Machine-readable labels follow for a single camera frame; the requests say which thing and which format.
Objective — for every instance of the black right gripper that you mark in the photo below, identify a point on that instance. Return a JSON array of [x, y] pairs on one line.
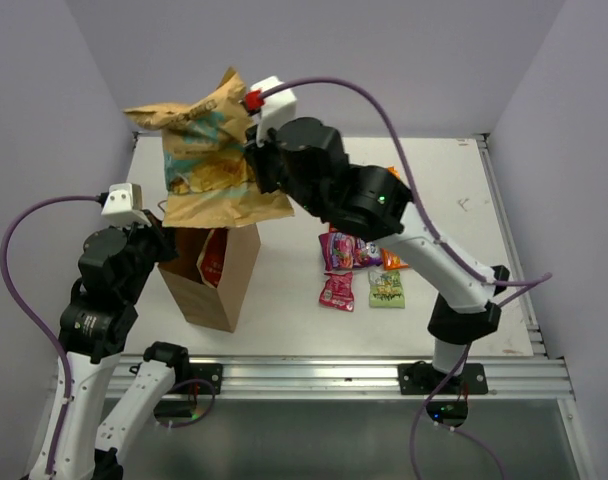
[[259, 155]]

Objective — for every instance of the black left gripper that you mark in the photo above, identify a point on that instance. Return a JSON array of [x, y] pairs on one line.
[[164, 235]]

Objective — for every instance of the brown potato chips bag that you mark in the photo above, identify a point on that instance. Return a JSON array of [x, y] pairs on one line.
[[209, 184]]

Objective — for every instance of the cassava chips bag cream red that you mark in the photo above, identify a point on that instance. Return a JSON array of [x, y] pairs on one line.
[[211, 258]]

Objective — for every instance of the brown paper bag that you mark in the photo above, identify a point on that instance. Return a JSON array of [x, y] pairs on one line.
[[215, 308]]

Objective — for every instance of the orange yellow snack bag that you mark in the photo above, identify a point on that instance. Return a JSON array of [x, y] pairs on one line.
[[394, 172]]

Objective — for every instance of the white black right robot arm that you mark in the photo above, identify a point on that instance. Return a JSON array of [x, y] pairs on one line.
[[306, 160]]

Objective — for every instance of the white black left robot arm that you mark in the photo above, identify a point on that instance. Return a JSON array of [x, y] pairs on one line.
[[80, 442]]

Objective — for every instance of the purple candy packet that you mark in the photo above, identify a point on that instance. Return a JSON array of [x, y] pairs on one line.
[[342, 252]]

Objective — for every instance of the pink small snack packet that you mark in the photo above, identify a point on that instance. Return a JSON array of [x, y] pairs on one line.
[[337, 292]]

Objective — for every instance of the orange white snack packet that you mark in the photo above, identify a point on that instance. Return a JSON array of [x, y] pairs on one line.
[[391, 261]]

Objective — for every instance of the green small snack packet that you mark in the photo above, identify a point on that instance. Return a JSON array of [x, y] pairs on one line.
[[386, 290]]

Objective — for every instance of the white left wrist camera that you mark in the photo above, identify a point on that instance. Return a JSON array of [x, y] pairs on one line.
[[123, 206]]

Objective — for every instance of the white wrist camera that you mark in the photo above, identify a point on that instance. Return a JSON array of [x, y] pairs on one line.
[[123, 206], [270, 113]]

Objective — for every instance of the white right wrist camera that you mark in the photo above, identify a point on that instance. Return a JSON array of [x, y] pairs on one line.
[[270, 113]]

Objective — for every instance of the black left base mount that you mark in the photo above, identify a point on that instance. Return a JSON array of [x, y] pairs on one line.
[[193, 397]]

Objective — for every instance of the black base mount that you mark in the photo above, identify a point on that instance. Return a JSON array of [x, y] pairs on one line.
[[193, 397], [450, 405]]

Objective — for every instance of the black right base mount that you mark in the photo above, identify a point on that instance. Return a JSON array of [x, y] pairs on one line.
[[450, 405]]

